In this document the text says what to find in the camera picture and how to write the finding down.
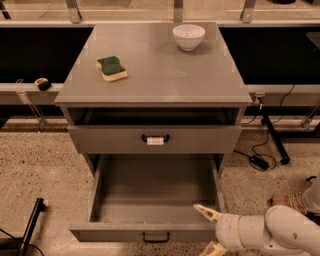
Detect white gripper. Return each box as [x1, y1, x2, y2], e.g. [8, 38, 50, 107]
[193, 204, 241, 256]

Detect grey drawer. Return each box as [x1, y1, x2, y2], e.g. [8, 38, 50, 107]
[68, 107, 241, 154]
[70, 154, 228, 243]

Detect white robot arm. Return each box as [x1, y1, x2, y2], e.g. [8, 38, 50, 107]
[194, 176, 320, 256]

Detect grey top drawer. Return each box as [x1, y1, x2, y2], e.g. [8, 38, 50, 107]
[68, 107, 241, 154]

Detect grey drawer cabinet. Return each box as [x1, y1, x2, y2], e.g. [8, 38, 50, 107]
[55, 23, 251, 171]

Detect tan sneaker shoe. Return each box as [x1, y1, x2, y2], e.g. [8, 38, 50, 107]
[271, 193, 308, 215]

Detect black stand leg right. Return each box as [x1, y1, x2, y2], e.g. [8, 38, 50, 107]
[260, 107, 290, 165]

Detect black stand leg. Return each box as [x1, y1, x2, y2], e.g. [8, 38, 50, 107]
[16, 198, 45, 256]
[260, 107, 290, 165]

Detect black stand leg left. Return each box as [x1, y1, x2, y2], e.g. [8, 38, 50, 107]
[16, 198, 45, 256]

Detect green yellow sponge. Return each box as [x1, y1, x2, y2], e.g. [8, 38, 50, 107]
[97, 56, 128, 82]

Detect white ceramic bowl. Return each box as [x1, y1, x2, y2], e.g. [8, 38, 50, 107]
[173, 24, 206, 51]

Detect small black yellow tape measure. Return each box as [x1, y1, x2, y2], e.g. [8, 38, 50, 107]
[34, 78, 51, 91]

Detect black power adapter with cable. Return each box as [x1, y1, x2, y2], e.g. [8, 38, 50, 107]
[233, 84, 296, 172]

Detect metal railing frame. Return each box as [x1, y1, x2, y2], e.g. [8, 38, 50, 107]
[1, 0, 320, 125]

